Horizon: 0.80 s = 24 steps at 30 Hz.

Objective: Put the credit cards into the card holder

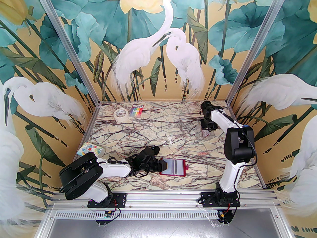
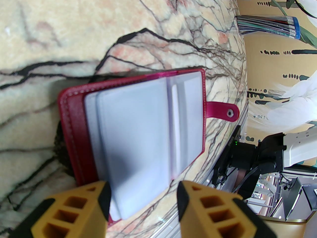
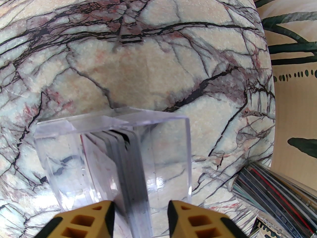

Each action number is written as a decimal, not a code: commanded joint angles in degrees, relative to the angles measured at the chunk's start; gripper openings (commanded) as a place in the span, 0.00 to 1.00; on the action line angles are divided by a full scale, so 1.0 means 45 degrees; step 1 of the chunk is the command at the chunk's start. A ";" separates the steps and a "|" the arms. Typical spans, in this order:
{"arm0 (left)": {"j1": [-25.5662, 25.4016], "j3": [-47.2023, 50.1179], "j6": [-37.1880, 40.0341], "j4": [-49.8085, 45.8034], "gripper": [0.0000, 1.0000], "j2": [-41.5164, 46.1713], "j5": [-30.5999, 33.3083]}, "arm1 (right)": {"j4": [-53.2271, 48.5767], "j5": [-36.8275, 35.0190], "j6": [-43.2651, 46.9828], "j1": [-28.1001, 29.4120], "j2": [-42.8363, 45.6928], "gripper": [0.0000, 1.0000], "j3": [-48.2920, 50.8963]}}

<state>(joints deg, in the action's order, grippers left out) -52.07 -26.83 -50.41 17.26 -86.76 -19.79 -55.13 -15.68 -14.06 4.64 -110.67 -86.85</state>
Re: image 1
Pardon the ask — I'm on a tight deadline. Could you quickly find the red leather card holder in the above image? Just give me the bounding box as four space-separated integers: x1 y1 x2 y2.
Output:
159 158 188 178

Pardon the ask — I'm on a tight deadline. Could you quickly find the perforated metal strip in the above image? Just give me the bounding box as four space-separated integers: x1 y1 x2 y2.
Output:
50 209 274 220

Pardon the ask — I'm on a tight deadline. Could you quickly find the cream masking tape roll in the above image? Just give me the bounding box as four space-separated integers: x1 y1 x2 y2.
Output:
113 108 129 121

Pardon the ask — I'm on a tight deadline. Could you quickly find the coloured pen pack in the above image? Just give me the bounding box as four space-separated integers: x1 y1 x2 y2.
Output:
131 104 144 119

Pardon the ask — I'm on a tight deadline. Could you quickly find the colourful patterned tissue pack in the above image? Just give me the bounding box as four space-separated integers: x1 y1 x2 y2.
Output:
77 142 106 157

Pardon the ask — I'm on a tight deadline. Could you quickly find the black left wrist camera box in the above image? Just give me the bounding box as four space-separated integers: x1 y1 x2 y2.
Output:
142 146 161 158

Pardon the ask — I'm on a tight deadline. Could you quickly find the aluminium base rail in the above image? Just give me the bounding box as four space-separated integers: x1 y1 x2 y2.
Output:
48 191 281 209

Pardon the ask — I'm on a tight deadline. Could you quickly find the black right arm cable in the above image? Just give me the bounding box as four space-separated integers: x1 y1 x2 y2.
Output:
215 108 258 168

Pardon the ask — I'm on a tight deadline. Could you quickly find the aluminium frame post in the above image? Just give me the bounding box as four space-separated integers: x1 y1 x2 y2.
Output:
32 0 101 103
226 0 294 104

